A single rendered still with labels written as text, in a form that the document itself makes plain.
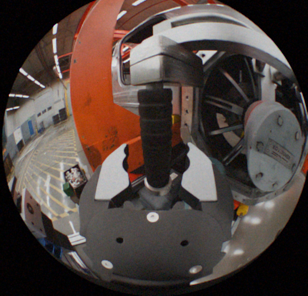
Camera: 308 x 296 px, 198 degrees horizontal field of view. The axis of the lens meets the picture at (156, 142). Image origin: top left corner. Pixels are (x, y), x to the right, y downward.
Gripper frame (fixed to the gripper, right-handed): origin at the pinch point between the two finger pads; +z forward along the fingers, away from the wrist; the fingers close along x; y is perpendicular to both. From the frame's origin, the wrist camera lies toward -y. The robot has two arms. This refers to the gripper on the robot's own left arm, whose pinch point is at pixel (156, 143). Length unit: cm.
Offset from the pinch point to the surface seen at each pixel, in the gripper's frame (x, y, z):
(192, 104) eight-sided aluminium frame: 10.3, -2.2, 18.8
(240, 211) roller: 34.5, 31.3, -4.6
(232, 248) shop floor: 61, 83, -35
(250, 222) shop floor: 91, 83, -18
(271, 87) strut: 27.7, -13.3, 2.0
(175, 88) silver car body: 10, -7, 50
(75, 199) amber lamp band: -31.7, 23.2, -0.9
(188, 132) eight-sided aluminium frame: 9.7, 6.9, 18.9
